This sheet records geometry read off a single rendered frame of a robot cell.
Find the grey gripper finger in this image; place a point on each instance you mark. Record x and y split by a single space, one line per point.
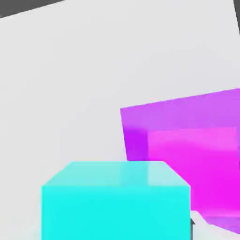
201 231

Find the small cyan cube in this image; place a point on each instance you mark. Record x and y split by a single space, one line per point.
116 210

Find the small magenta cube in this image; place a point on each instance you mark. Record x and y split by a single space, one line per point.
202 178

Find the large purple box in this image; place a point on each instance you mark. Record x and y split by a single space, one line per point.
180 112

